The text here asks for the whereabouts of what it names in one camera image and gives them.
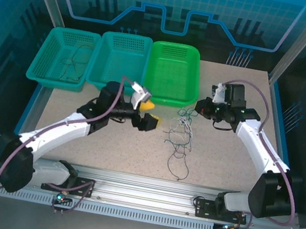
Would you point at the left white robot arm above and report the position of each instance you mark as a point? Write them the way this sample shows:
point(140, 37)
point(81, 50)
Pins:
point(58, 130)

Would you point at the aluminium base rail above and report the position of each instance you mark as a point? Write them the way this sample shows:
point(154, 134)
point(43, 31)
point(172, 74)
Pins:
point(142, 190)

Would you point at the teal basket with large holes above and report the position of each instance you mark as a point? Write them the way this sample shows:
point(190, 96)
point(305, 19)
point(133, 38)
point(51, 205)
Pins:
point(50, 55)

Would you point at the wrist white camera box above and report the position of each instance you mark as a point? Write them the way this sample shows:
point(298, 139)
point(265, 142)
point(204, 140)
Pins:
point(138, 95)
point(220, 95)

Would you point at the teal basket with fine holes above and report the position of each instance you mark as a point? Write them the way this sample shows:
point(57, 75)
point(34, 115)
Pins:
point(118, 61)

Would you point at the bright green plastic basket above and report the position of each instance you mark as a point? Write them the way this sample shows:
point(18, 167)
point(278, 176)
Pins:
point(172, 73)

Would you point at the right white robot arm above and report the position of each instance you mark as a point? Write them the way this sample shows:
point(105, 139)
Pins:
point(254, 144)

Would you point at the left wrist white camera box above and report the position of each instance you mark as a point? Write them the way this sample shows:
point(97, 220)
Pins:
point(138, 95)

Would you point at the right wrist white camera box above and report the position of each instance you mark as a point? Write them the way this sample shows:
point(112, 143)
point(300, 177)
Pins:
point(220, 95)

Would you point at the small LED controller board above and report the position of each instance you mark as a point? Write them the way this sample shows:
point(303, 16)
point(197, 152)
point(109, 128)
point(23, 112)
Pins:
point(229, 227)
point(60, 197)

